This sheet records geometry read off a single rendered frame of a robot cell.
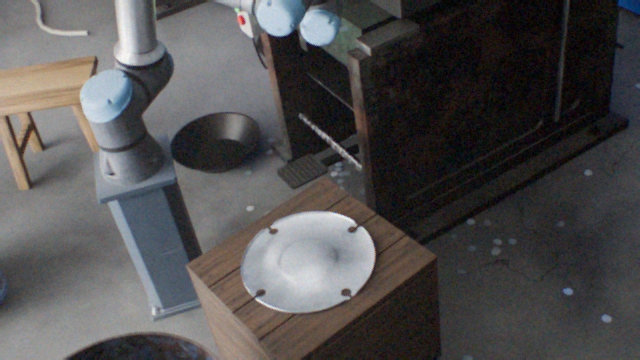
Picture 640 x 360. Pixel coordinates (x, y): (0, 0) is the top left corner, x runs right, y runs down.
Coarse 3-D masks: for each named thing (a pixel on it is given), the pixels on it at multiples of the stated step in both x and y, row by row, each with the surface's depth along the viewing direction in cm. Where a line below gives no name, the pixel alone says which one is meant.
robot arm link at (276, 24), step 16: (224, 0) 136; (240, 0) 134; (256, 0) 133; (272, 0) 130; (288, 0) 131; (304, 0) 134; (272, 16) 132; (288, 16) 131; (272, 32) 134; (288, 32) 134
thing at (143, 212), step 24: (168, 144) 184; (96, 168) 181; (168, 168) 177; (120, 192) 173; (144, 192) 176; (168, 192) 179; (120, 216) 180; (144, 216) 180; (168, 216) 182; (144, 240) 185; (168, 240) 187; (192, 240) 192; (144, 264) 190; (168, 264) 192; (168, 288) 197; (192, 288) 200; (168, 312) 202
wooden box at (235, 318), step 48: (336, 192) 178; (240, 240) 170; (384, 240) 164; (240, 288) 160; (384, 288) 154; (432, 288) 163; (240, 336) 160; (288, 336) 149; (336, 336) 148; (384, 336) 160; (432, 336) 174
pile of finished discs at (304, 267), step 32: (288, 224) 172; (320, 224) 170; (352, 224) 169; (256, 256) 166; (288, 256) 164; (320, 256) 162; (352, 256) 162; (256, 288) 159; (288, 288) 158; (320, 288) 156; (352, 288) 155
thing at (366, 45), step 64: (512, 0) 185; (576, 0) 198; (384, 64) 174; (448, 64) 186; (512, 64) 201; (576, 64) 216; (384, 128) 186; (448, 128) 200; (512, 128) 215; (576, 128) 230; (384, 192) 198; (448, 192) 213; (512, 192) 219
